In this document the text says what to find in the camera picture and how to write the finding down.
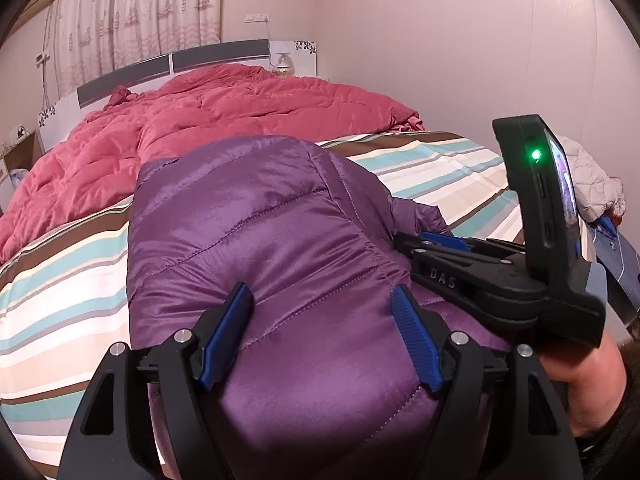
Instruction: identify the purple quilted down jacket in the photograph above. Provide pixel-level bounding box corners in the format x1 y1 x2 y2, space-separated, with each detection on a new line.
124 134 511 480

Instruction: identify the person right hand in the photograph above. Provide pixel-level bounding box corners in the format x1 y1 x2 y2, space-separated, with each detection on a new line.
539 330 627 437

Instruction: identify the blue garment pile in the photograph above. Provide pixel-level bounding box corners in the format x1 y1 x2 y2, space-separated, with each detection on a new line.
582 217 639 339

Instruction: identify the white quilted garment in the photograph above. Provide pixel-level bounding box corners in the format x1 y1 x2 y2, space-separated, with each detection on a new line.
559 136 626 223

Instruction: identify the striped bed sheet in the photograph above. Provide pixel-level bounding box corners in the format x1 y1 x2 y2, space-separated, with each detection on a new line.
0 130 597 480

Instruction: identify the red quilted comforter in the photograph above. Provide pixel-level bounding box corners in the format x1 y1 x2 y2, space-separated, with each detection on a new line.
1 63 424 261

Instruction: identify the small bedside lamp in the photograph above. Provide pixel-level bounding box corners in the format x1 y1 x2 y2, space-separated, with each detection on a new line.
271 53 295 77

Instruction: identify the wooden bedside desk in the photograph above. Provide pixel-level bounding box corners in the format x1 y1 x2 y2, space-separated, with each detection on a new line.
0 132 43 214

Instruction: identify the white grey bed headboard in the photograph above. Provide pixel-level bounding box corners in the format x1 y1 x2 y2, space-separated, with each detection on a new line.
38 39 318 152

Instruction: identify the patterned window curtain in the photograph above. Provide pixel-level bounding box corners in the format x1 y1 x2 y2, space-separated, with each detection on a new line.
53 0 221 96

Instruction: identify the wall power outlet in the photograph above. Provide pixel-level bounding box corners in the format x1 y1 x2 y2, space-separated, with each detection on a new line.
244 13 270 24

